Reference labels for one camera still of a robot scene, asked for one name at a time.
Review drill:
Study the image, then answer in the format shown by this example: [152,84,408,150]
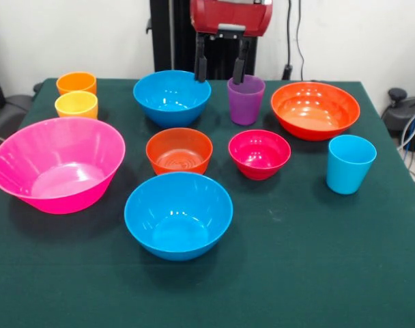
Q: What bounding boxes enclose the orange cup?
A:
[56,71,98,96]

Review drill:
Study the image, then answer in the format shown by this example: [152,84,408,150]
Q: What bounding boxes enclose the small magenta bowl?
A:
[227,129,292,181]

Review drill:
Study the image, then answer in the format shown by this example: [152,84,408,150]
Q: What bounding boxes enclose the dark green table cloth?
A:
[0,77,415,328]

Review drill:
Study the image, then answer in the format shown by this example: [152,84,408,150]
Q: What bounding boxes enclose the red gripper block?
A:
[189,0,273,85]

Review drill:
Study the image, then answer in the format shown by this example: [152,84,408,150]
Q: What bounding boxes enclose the yellow cup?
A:
[54,90,99,120]

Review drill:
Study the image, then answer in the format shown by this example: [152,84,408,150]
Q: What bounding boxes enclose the blue and white cables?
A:
[397,108,415,185]

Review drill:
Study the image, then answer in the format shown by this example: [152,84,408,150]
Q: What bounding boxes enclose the blue bowl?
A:
[124,172,234,262]
[132,70,212,128]

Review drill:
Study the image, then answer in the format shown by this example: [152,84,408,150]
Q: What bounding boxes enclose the purple cup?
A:
[227,74,266,126]

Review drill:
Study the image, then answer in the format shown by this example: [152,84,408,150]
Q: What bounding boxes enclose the black grey stand base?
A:
[0,94,34,137]
[380,87,415,153]

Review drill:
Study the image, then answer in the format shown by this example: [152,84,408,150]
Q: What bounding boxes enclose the large red-orange bowl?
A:
[270,81,361,141]

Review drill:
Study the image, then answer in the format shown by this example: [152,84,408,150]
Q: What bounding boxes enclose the large pink bowl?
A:
[0,116,126,215]

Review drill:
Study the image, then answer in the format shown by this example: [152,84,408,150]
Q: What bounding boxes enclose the small orange bowl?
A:
[145,127,214,176]

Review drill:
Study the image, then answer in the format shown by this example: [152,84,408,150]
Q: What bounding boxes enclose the black wall cable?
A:
[281,0,306,81]

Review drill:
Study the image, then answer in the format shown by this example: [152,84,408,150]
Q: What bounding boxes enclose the blue cup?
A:
[326,134,377,195]

